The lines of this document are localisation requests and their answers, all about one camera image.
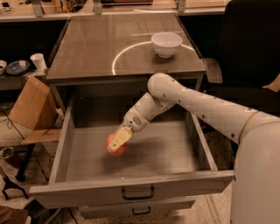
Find black top drawer handle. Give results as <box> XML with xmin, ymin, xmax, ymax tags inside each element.
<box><xmin>122</xmin><ymin>186</ymin><xmax>155</xmax><ymax>200</ymax></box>

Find black office chair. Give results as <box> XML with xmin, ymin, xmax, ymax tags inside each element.
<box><xmin>205</xmin><ymin>0</ymin><xmax>280</xmax><ymax>116</ymax></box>

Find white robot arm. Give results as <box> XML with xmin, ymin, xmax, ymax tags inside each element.
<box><xmin>106</xmin><ymin>73</ymin><xmax>280</xmax><ymax>224</ymax></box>

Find grey lower drawer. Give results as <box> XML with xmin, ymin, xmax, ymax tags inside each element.
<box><xmin>79</xmin><ymin>197</ymin><xmax>195</xmax><ymax>220</ymax></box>

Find red apple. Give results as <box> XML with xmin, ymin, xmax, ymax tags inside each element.
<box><xmin>105</xmin><ymin>134</ymin><xmax>126</xmax><ymax>156</ymax></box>

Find white ceramic bowl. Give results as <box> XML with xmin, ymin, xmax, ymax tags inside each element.
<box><xmin>151</xmin><ymin>32</ymin><xmax>183</xmax><ymax>58</ymax></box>

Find open grey top drawer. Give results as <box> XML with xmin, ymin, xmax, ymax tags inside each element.
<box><xmin>30</xmin><ymin>91</ymin><xmax>233</xmax><ymax>208</ymax></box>

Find dark round dish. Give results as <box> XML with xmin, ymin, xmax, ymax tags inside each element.
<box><xmin>5</xmin><ymin>60</ymin><xmax>30</xmax><ymax>77</ymax></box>

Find grey drawer cabinet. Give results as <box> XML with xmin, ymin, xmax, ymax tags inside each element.
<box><xmin>46</xmin><ymin>13</ymin><xmax>206</xmax><ymax>108</ymax></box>

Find low side shelf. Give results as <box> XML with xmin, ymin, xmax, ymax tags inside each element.
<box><xmin>0</xmin><ymin>70</ymin><xmax>47</xmax><ymax>91</ymax></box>

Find white paper cup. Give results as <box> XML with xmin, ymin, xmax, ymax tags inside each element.
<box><xmin>30</xmin><ymin>53</ymin><xmax>46</xmax><ymax>71</ymax></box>

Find white bowl at left edge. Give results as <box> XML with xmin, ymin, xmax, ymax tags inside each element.
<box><xmin>0</xmin><ymin>60</ymin><xmax>7</xmax><ymax>76</ymax></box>

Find black lower drawer handle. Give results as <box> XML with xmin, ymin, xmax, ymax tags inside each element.
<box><xmin>131</xmin><ymin>206</ymin><xmax>151</xmax><ymax>215</ymax></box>

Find black drawer handle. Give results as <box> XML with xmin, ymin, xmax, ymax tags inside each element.
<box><xmin>122</xmin><ymin>186</ymin><xmax>155</xmax><ymax>200</ymax></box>
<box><xmin>131</xmin><ymin>206</ymin><xmax>151</xmax><ymax>215</ymax></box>

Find brown cardboard box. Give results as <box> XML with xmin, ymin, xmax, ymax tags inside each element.
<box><xmin>9</xmin><ymin>76</ymin><xmax>61</xmax><ymax>144</ymax></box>

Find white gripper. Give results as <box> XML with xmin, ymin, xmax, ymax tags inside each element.
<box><xmin>108</xmin><ymin>106</ymin><xmax>150</xmax><ymax>151</ymax></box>

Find black stand legs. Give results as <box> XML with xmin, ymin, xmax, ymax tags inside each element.
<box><xmin>0</xmin><ymin>166</ymin><xmax>29</xmax><ymax>200</ymax></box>

